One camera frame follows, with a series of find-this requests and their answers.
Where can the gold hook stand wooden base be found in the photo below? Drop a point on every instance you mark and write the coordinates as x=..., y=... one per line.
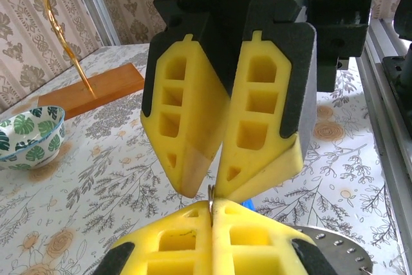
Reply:
x=96, y=88

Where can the aluminium frame post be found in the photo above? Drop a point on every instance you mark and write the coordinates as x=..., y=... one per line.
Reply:
x=96, y=4

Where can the floral patterned table cover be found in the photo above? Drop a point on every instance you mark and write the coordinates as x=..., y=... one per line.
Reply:
x=96, y=175

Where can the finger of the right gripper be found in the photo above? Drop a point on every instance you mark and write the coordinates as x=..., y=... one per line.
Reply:
x=199, y=110
x=283, y=94

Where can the blue plastic key tag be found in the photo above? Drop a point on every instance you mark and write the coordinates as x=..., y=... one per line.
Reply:
x=248, y=206

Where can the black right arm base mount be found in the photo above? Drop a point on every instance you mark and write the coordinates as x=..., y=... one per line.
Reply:
x=397, y=75

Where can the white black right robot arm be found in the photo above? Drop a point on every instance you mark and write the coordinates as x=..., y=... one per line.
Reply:
x=405, y=14

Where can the thin metal utensil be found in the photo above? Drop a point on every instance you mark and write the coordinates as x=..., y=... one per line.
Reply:
x=210, y=196

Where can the green leaf pattern bowl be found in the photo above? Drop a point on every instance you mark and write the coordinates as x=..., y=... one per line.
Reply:
x=29, y=136

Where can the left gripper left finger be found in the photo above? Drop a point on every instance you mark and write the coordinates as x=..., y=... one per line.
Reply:
x=167, y=255

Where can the aluminium table edge rail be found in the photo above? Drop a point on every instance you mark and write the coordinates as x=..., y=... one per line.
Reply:
x=373, y=72

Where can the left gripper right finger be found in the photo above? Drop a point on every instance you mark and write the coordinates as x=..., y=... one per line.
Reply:
x=257, y=255

